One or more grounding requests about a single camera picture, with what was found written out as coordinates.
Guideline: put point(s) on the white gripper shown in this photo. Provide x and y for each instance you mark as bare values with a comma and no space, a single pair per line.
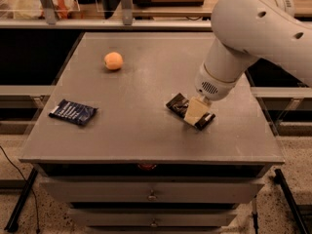
213,84

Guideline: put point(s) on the black chocolate rxbar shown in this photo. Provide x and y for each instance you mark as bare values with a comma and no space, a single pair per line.
178,105

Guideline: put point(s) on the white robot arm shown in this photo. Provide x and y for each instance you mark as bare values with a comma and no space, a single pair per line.
246,31

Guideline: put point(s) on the blue blueberry rxbar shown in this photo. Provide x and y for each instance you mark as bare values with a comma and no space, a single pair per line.
73,112

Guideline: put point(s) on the orange fruit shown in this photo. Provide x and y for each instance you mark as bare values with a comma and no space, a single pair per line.
113,61

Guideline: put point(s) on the top drawer with knob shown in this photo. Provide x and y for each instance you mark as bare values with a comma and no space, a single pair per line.
221,191

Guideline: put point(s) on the drawer with knob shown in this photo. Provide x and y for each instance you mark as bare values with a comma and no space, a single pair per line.
221,191
151,217

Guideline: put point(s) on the white plastic bag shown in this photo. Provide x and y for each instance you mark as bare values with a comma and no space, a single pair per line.
33,9

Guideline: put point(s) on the black right floor rail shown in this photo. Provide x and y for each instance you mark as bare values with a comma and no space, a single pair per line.
295,208

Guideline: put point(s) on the black floor rail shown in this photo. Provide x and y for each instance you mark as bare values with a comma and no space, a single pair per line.
295,208
25,186

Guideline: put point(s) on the grey metal shelf rail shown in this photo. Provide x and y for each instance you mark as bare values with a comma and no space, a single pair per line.
101,24

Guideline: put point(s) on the black left floor rail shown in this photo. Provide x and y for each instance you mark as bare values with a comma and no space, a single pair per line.
25,186

